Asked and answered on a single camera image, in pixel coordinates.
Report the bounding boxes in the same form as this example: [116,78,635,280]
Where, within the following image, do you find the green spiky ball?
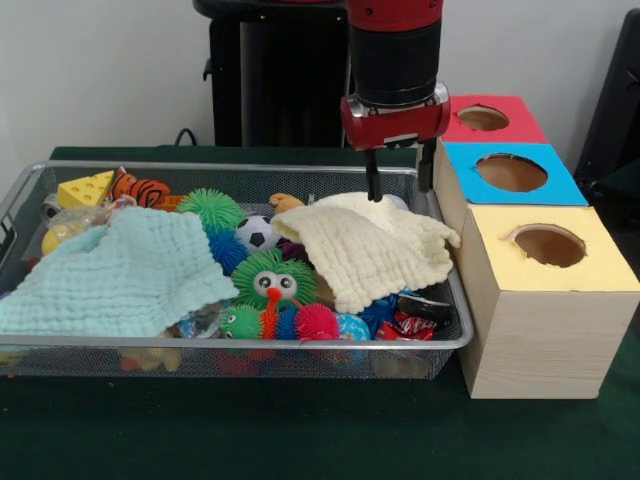
[177,187,246,236]

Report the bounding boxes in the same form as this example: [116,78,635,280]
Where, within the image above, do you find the wooden box with three holes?
[433,94,640,400]

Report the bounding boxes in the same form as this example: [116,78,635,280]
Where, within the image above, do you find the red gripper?
[340,97,452,203]

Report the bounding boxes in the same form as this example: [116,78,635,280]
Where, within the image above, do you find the blue globe ball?
[335,312,372,342]

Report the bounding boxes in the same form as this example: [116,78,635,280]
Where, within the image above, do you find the red candy packet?
[374,310,437,342]

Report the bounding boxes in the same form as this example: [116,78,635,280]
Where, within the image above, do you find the multicolour spiky caterpillar toy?
[218,289,340,342]

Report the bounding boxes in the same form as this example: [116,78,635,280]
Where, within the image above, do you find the black upright panel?
[574,7,640,201]

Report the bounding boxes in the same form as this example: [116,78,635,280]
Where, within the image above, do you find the light blue waffle cloth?
[0,207,240,339]

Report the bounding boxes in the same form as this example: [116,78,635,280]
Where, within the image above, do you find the silver mesh bin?
[0,159,475,381]

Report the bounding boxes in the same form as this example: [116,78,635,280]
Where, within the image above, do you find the orange tiger plush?
[110,168,184,211]

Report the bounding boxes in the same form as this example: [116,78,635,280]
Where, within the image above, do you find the small soccer ball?
[234,214,284,254]

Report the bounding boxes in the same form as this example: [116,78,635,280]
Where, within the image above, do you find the yellow cheese wedge toy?
[57,169,116,209]

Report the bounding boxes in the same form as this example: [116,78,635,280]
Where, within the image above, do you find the green spiky monster with eyes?
[230,248,319,311]

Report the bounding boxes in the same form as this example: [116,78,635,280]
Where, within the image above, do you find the cream waffle cloth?
[269,192,462,316]

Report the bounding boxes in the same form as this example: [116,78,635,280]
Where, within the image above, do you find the dark green tablecloth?
[0,144,640,480]

